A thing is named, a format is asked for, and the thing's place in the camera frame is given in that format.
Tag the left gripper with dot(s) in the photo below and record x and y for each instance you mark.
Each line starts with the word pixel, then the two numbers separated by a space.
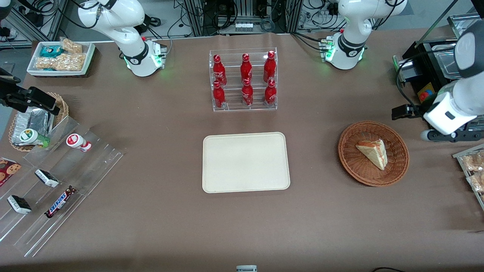
pixel 415 112

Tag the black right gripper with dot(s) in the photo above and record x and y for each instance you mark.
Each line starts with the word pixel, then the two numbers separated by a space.
pixel 10 97

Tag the triangular sandwich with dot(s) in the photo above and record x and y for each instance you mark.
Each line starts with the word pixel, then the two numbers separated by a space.
pixel 374 153

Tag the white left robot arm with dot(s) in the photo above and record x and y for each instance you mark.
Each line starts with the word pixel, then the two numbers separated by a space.
pixel 351 22

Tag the small brown wicker basket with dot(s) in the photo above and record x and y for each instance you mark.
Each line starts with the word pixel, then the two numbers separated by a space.
pixel 63 107

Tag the white rectangular snack tray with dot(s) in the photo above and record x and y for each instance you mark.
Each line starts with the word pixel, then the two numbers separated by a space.
pixel 89 56

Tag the metal snack tray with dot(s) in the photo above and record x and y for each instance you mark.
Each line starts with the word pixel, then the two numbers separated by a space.
pixel 459 158

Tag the large brown wicker basket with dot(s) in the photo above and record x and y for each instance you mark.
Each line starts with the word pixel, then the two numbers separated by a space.
pixel 359 170

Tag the beige plastic tray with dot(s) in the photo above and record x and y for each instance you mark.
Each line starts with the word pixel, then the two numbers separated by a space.
pixel 245 162

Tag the silver foil packet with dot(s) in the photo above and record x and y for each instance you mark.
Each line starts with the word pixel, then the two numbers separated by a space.
pixel 34 119

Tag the red emergency stop button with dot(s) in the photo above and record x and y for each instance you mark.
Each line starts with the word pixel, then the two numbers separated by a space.
pixel 425 96

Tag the green cap yoghurt bottle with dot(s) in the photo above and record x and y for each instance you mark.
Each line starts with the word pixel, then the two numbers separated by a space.
pixel 30 136

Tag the black food warmer machine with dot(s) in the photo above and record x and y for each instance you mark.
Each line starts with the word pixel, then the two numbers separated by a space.
pixel 431 79

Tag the large rice cracker packet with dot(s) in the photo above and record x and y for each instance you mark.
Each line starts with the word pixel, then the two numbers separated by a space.
pixel 62 62

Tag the teal snack packet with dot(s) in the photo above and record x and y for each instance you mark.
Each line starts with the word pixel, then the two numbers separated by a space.
pixel 50 51

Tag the red cap yoghurt bottle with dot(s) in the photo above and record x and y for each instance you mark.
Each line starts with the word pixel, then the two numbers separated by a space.
pixel 75 141

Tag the small rice cracker packet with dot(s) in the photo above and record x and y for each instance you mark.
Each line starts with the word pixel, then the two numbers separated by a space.
pixel 72 46

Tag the steel food pan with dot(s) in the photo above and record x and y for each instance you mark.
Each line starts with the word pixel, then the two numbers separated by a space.
pixel 446 60

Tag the red cookie packet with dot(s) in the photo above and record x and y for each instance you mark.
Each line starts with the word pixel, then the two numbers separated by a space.
pixel 7 170

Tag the black white snack bar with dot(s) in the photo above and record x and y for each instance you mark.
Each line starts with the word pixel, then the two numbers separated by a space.
pixel 46 178
pixel 19 204

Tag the clear acrylic stepped display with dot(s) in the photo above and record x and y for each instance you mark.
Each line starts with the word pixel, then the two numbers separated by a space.
pixel 87 170

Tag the clear bag of pastries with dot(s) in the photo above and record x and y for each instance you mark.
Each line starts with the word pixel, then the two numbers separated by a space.
pixel 477 182
pixel 474 162

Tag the Snickers chocolate bar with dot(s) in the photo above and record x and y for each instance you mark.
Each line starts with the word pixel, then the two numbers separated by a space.
pixel 60 202

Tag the red cola bottle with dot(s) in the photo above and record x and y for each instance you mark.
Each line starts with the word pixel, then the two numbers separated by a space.
pixel 246 68
pixel 219 71
pixel 247 94
pixel 269 68
pixel 218 96
pixel 270 93

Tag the clear acrylic bottle rack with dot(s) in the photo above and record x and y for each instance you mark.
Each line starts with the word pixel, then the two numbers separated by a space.
pixel 232 75

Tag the white power strip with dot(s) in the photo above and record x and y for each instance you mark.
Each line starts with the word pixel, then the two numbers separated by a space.
pixel 244 26

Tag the grey white device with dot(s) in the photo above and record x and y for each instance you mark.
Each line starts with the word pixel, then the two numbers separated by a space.
pixel 246 268

